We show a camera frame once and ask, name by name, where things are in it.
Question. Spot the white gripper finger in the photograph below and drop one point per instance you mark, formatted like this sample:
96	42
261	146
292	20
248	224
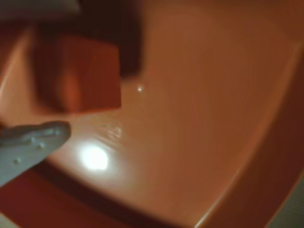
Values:
28	147
35	7

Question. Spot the orange cube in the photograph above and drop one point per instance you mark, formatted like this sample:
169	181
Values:
95	76

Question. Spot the orange plastic box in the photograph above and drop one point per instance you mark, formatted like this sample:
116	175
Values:
202	107

